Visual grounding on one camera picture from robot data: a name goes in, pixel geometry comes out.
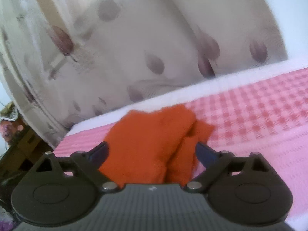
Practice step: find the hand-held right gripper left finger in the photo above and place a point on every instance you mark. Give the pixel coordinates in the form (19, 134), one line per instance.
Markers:
(99, 154)

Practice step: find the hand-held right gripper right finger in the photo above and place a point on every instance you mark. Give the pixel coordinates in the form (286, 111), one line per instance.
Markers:
(204, 155)

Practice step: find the orange small garment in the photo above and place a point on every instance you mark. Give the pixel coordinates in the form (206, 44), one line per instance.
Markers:
(149, 144)

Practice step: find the pink checked blanket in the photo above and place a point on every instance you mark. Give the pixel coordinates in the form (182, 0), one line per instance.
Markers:
(252, 115)

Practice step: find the brown cardboard box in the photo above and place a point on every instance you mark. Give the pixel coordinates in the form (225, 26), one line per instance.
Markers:
(28, 144)

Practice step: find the pink artificial flower bunch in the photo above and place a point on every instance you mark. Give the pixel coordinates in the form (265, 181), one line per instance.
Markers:
(9, 126)

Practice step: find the beige floral print curtain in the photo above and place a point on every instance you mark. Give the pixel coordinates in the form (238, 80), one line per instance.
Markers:
(144, 28)

